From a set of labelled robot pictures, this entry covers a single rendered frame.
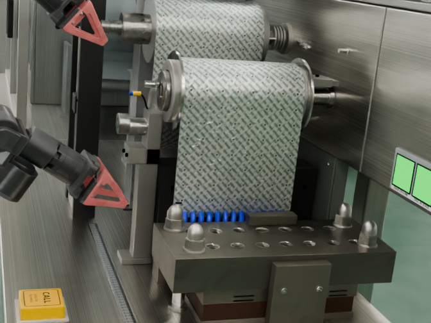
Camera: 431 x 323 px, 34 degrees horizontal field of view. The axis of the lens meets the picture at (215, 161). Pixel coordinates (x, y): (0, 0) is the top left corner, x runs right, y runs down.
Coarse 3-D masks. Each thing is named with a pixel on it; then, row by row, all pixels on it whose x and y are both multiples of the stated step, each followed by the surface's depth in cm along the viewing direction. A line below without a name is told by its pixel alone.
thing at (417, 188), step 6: (420, 168) 111; (420, 174) 111; (426, 174) 110; (420, 180) 111; (426, 180) 110; (414, 186) 112; (420, 186) 111; (426, 186) 110; (414, 192) 112; (420, 192) 111; (426, 192) 110; (420, 198) 111; (426, 198) 110
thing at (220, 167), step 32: (192, 128) 128; (224, 128) 130; (256, 128) 132; (288, 128) 134; (192, 160) 130; (224, 160) 132; (256, 160) 133; (288, 160) 136; (192, 192) 131; (224, 192) 133; (256, 192) 135; (288, 192) 137
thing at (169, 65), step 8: (168, 64) 130; (176, 64) 128; (176, 72) 126; (176, 80) 126; (304, 80) 134; (176, 88) 126; (176, 96) 126; (176, 104) 127; (304, 104) 134; (168, 112) 129; (176, 112) 128; (304, 112) 135; (168, 120) 130
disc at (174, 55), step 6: (174, 54) 129; (180, 60) 126; (180, 66) 126; (180, 72) 125; (180, 78) 125; (180, 84) 125; (180, 90) 125; (180, 96) 125; (180, 102) 125; (180, 108) 125; (180, 114) 126; (174, 120) 129; (168, 126) 133; (174, 126) 129
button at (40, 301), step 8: (56, 288) 122; (24, 296) 118; (32, 296) 118; (40, 296) 118; (48, 296) 119; (56, 296) 119; (24, 304) 115; (32, 304) 115; (40, 304) 116; (48, 304) 116; (56, 304) 116; (64, 304) 117; (24, 312) 114; (32, 312) 114; (40, 312) 115; (48, 312) 115; (56, 312) 116; (64, 312) 116
